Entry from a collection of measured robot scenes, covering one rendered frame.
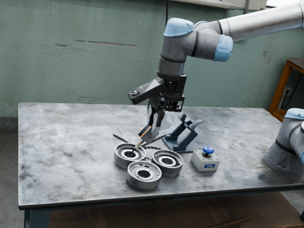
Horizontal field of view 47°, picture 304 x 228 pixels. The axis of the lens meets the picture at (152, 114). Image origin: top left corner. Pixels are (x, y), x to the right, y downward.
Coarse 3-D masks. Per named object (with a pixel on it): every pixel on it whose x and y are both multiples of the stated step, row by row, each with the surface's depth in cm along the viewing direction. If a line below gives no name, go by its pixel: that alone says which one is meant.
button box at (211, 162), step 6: (198, 150) 123; (192, 156) 124; (198, 156) 120; (204, 156) 120; (210, 156) 120; (192, 162) 123; (198, 162) 120; (204, 162) 118; (210, 162) 119; (216, 162) 120; (198, 168) 119; (204, 168) 119; (210, 168) 120; (216, 168) 121
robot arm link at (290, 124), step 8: (288, 112) 125; (296, 112) 122; (288, 120) 124; (296, 120) 121; (280, 128) 129; (288, 128) 123; (296, 128) 119; (280, 136) 128; (288, 136) 122; (288, 144) 125
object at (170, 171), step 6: (162, 150) 120; (168, 150) 120; (156, 156) 118; (174, 156) 120; (180, 156) 118; (156, 162) 112; (162, 162) 115; (168, 162) 119; (174, 162) 116; (180, 162) 117; (162, 168) 112; (168, 168) 111; (174, 168) 112; (180, 168) 114; (162, 174) 113; (168, 174) 113; (174, 174) 114
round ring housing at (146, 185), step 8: (128, 168) 106; (144, 168) 110; (152, 168) 111; (128, 176) 105; (136, 176) 106; (144, 176) 110; (152, 176) 107; (160, 176) 106; (136, 184) 103; (144, 184) 103; (152, 184) 104
